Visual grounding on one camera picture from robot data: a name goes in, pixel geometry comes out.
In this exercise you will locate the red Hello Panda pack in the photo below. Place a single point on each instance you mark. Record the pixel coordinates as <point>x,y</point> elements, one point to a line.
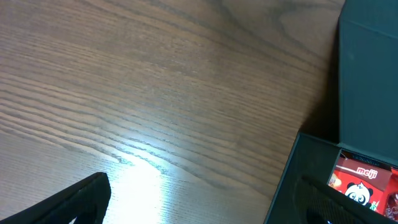
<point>361,182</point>

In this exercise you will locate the black box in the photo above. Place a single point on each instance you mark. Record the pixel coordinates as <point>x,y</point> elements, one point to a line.
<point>367,97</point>

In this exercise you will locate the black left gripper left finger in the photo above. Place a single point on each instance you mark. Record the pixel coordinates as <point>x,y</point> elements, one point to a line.
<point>83,202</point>

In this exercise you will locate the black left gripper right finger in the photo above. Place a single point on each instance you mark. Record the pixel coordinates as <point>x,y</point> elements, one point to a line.
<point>317,203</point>

